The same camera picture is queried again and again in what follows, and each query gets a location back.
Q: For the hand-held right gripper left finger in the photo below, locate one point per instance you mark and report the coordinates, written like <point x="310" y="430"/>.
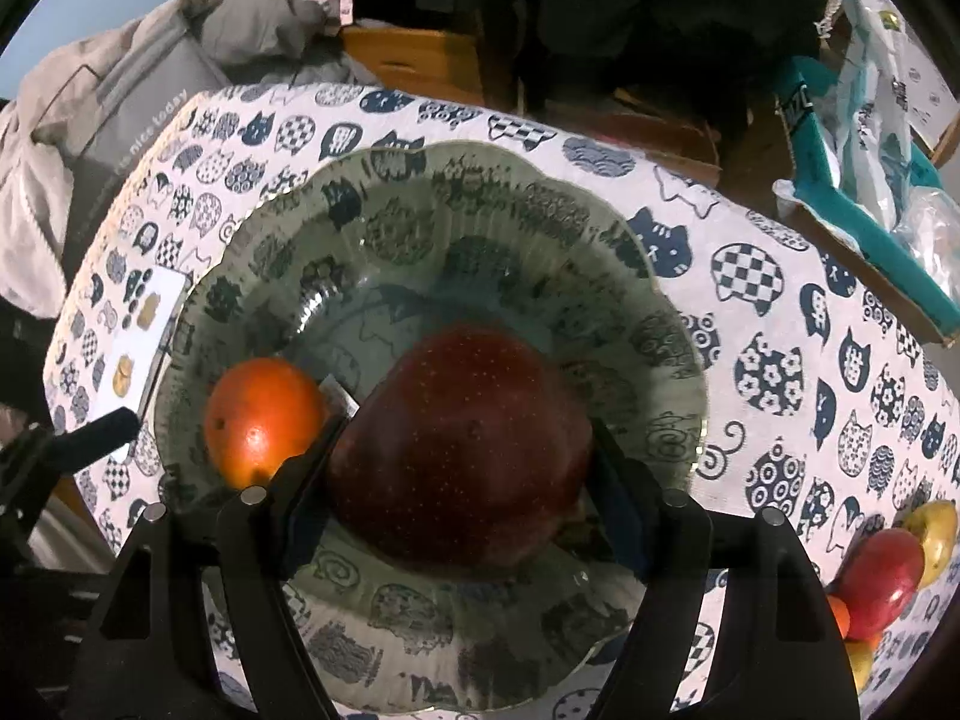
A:
<point x="300" y="481"/>

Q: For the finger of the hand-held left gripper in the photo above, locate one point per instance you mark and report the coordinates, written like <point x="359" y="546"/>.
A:
<point x="101" y="431"/>

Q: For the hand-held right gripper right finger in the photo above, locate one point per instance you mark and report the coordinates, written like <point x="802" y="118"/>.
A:
<point x="626" y="517"/>

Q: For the orange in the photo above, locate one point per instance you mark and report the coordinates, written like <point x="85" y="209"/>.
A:
<point x="837" y="615"/>
<point x="255" y="412"/>

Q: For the dark red apple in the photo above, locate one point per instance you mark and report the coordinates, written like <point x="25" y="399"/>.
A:
<point x="465" y="450"/>

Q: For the scalloped glass bowl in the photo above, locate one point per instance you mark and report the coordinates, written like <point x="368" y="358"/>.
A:
<point x="487" y="255"/>

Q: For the white sticker card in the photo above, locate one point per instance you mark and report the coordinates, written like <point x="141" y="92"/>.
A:
<point x="142" y="345"/>

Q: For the cat print tablecloth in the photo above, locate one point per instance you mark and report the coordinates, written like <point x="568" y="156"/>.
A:
<point x="787" y="330"/>

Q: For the beige cloth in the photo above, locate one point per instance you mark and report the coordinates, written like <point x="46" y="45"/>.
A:
<point x="30" y="187"/>

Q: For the bright red apple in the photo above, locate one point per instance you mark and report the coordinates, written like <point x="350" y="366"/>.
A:
<point x="877" y="577"/>

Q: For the yellow apple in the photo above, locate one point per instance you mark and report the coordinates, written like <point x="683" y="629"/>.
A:
<point x="937" y="540"/>

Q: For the grey fabric bag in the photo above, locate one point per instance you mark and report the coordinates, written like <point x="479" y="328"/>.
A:
<point x="142" y="112"/>

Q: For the flat cardboard box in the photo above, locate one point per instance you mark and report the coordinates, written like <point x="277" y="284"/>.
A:
<point x="862" y="270"/>

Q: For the clear plastic bag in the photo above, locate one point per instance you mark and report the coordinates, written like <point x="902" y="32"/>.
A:
<point x="934" y="240"/>

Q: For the teal plastic basket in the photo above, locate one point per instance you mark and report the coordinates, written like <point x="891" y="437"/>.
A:
<point x="810" y="135"/>

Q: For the wooden drawer unit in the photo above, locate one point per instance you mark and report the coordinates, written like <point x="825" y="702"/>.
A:
<point x="420" y="64"/>

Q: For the grey jacket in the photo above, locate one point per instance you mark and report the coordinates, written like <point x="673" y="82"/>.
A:
<point x="255" y="22"/>

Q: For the pink tag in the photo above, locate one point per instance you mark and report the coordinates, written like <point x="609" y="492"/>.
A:
<point x="341" y="7"/>

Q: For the white printed plastic bag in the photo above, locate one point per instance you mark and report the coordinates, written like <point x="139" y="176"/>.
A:
<point x="877" y="90"/>

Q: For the black hanging coat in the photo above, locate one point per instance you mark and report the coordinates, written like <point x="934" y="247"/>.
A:
<point x="637" y="7"/>

